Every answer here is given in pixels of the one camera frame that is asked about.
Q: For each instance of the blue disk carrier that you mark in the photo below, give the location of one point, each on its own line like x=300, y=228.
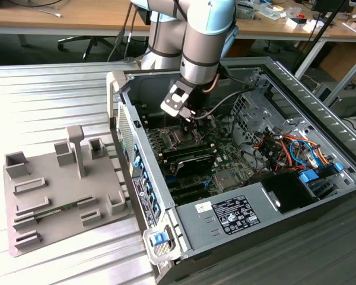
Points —
x=308, y=177

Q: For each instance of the CPU socket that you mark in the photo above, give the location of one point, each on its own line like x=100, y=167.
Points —
x=170, y=145

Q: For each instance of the green RAM stick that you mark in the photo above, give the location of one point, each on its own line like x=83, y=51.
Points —
x=52, y=211

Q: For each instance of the brown cardboard box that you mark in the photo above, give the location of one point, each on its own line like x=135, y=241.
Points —
x=341, y=59

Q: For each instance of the small blue clip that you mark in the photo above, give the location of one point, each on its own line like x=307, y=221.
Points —
x=338, y=166

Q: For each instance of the grey PC case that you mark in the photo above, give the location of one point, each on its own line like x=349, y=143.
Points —
x=136, y=89

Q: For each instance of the grey power supply unit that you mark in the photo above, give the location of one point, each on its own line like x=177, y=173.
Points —
x=201, y=225

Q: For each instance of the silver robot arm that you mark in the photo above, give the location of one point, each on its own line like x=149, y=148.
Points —
x=201, y=44

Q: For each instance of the green motherboard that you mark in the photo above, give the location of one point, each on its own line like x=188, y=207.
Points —
x=228, y=154

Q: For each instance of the black graphics card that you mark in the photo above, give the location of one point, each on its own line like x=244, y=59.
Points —
x=193, y=166

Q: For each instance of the black serial label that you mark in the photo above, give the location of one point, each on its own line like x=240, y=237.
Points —
x=142, y=199

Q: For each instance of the black rating label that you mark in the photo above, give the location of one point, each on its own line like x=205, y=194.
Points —
x=235, y=215

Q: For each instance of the grey computer tower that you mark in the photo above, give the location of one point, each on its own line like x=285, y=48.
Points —
x=350, y=102

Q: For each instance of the small white box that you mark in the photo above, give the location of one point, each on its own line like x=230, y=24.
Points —
x=310, y=27

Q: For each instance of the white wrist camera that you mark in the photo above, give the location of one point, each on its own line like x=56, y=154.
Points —
x=172, y=104

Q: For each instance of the black office chair base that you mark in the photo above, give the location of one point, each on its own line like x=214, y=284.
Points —
x=92, y=39

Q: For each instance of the small white sticker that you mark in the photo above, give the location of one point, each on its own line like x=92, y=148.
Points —
x=203, y=207

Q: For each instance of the perforated metal drive cage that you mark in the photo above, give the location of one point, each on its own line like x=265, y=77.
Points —
x=265, y=114

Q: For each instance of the black expansion slot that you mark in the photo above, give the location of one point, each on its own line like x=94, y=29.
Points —
x=193, y=195
x=188, y=185

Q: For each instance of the black RAM slot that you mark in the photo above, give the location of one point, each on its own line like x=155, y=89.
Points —
x=193, y=153
x=190, y=147

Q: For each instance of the small cardboard box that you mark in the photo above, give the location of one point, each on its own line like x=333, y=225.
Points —
x=354, y=27

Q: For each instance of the wooden desk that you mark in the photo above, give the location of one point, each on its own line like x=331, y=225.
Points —
x=341, y=32
x=77, y=15

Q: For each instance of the black plastic air duct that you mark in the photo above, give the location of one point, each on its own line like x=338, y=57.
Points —
x=284, y=190

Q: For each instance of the grey parts rack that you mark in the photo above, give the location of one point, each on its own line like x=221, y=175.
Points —
x=65, y=190

